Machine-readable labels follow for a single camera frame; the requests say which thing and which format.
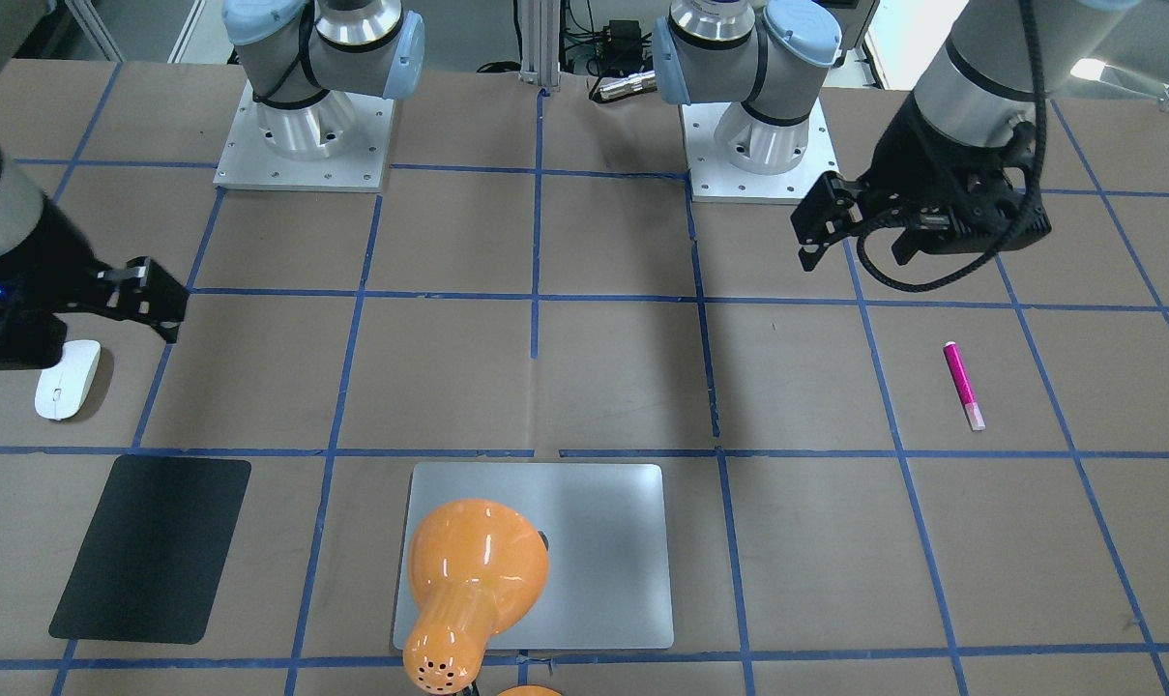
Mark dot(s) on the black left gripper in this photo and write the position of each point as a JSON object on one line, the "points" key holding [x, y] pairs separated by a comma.
{"points": [[901, 159]]}

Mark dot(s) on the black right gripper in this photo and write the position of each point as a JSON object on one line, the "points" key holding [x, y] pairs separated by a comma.
{"points": [[50, 259]]}

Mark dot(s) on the white computer mouse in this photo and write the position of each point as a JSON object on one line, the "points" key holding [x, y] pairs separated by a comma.
{"points": [[63, 388]]}

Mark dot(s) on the pink marker pen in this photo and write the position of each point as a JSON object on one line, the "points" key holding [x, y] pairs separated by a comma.
{"points": [[963, 386]]}

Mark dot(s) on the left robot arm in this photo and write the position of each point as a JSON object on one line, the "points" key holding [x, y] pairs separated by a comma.
{"points": [[997, 68]]}

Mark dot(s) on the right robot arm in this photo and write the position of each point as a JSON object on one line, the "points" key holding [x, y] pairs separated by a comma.
{"points": [[303, 60]]}

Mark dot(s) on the black mousepad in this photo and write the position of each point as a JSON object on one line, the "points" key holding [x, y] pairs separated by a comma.
{"points": [[150, 563]]}

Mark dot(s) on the silver apple laptop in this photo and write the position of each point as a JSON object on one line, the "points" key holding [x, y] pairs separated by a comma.
{"points": [[609, 581]]}

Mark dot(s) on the orange desk lamp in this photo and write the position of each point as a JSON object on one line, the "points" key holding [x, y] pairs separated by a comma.
{"points": [[475, 569]]}

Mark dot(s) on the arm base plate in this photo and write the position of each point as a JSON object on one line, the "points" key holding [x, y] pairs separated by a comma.
{"points": [[339, 144], [734, 158]]}

